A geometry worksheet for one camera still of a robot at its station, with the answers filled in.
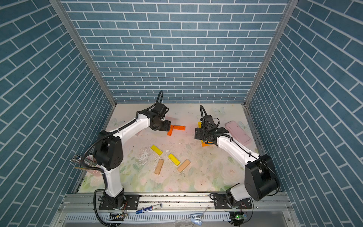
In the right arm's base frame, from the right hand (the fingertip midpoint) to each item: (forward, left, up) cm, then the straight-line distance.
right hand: (201, 134), depth 88 cm
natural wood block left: (-19, +24, -11) cm, 33 cm away
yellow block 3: (-13, +16, -11) cm, 24 cm away
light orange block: (-1, -3, -12) cm, 12 cm away
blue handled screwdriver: (-41, +25, -10) cm, 49 cm away
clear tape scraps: (-43, +1, -11) cm, 44 cm away
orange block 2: (+6, +23, -11) cm, 26 cm away
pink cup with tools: (-22, +62, -2) cm, 66 cm away
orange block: (+12, +16, -11) cm, 23 cm away
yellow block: (+16, +1, -11) cm, 20 cm away
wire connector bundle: (-45, +41, -14) cm, 62 cm away
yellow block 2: (-7, +29, -12) cm, 32 cm away
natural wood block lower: (-16, +10, -12) cm, 23 cm away
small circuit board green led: (-40, -21, -13) cm, 47 cm away
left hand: (+4, +21, -2) cm, 21 cm away
